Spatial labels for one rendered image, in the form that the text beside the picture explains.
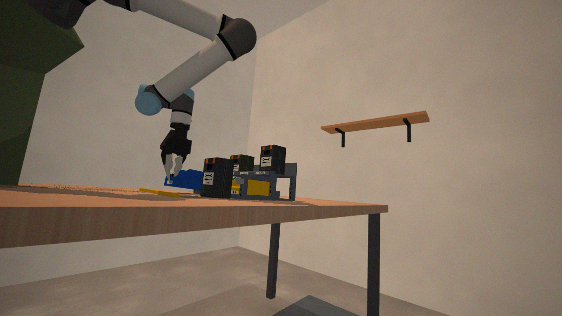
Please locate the blue bin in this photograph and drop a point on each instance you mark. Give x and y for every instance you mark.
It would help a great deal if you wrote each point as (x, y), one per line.
(188, 179)

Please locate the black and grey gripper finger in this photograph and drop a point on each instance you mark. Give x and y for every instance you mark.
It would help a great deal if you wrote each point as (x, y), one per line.
(167, 161)
(179, 164)

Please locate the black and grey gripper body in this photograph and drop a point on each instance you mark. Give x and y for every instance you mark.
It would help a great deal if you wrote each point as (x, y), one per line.
(179, 144)

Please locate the grey metal shelf rack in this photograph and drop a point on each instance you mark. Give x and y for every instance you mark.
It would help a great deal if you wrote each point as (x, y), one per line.
(268, 176)

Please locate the yellow bar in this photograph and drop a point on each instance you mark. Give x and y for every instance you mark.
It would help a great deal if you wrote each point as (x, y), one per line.
(160, 192)

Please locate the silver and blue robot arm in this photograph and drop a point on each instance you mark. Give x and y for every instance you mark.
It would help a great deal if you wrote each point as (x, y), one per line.
(238, 37)

